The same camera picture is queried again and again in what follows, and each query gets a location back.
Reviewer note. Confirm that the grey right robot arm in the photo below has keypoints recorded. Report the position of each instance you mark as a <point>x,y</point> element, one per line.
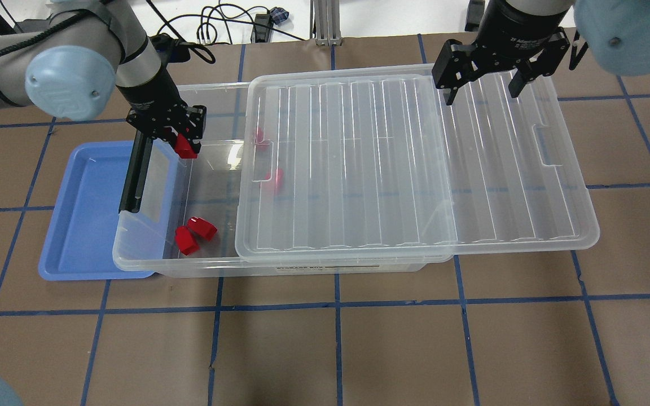
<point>617,33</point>

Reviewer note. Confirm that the clear plastic box lid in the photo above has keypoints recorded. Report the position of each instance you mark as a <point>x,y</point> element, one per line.
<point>515,181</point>

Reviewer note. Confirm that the red block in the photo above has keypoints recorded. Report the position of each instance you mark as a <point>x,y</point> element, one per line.
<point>186,241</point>
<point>202,228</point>
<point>277,177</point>
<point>186,148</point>
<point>258,136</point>

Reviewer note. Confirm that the blue plastic tray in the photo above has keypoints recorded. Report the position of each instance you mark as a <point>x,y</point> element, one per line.
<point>83,241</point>

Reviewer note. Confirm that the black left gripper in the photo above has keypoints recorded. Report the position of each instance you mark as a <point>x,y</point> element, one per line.
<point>148,97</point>

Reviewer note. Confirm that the aluminium frame post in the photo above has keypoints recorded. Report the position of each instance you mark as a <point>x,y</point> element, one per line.
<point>325,23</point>

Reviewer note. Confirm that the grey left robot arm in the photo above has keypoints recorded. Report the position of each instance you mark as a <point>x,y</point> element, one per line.
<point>89,51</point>

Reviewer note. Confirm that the clear plastic storage box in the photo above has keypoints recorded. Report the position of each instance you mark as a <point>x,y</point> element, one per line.
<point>201,186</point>

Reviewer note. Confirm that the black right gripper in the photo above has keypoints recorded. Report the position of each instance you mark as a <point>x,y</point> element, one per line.
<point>514,31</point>

